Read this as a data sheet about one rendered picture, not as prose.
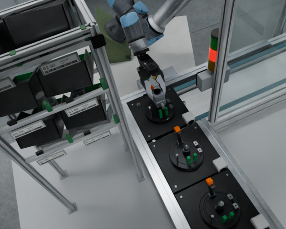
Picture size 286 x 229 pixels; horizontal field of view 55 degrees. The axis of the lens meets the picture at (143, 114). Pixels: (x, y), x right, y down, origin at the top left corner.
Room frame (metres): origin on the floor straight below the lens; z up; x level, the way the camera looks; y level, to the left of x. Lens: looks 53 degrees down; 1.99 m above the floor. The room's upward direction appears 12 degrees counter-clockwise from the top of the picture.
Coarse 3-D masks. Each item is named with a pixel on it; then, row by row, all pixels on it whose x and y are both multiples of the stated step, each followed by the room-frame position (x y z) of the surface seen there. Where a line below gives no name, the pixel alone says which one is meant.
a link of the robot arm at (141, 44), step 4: (136, 40) 0.89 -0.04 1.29; (140, 40) 0.89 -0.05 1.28; (144, 40) 0.90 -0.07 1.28; (132, 44) 0.89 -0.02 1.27; (136, 44) 0.88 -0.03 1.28; (140, 44) 0.88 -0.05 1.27; (144, 44) 0.88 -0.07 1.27; (132, 48) 0.89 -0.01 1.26; (136, 48) 0.88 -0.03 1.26; (140, 48) 0.87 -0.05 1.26; (144, 48) 0.88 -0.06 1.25; (132, 52) 0.89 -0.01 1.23
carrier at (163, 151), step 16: (192, 128) 0.63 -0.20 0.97; (160, 144) 0.58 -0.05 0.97; (176, 144) 0.55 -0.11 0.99; (192, 144) 0.54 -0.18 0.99; (208, 144) 0.53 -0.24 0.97; (160, 160) 0.51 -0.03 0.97; (176, 160) 0.48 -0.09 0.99; (192, 160) 0.47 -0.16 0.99; (208, 160) 0.46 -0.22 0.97; (224, 160) 0.44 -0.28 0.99; (176, 176) 0.43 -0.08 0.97; (192, 176) 0.41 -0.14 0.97; (208, 176) 0.40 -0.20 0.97; (176, 192) 0.37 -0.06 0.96
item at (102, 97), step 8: (88, 88) 0.77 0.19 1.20; (96, 88) 0.77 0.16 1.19; (64, 96) 0.65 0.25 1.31; (72, 96) 0.73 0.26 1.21; (96, 96) 0.70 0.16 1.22; (104, 96) 0.67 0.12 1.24; (104, 104) 0.60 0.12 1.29; (64, 112) 0.54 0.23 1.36; (80, 112) 0.54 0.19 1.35; (88, 112) 0.53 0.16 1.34; (96, 112) 0.53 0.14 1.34; (104, 112) 0.53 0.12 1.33; (64, 120) 0.53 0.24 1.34; (72, 120) 0.53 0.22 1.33; (80, 120) 0.52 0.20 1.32; (88, 120) 0.52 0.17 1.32; (96, 120) 0.52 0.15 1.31; (72, 128) 0.51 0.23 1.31
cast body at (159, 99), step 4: (152, 92) 0.76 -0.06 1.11; (156, 92) 0.75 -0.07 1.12; (160, 92) 0.75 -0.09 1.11; (156, 96) 0.73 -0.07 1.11; (160, 96) 0.73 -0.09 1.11; (164, 96) 0.73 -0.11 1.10; (156, 100) 0.72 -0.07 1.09; (160, 100) 0.73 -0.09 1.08; (164, 100) 0.73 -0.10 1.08; (156, 104) 0.72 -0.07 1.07; (160, 104) 0.72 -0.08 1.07; (164, 104) 0.72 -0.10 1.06; (164, 108) 0.70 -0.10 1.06
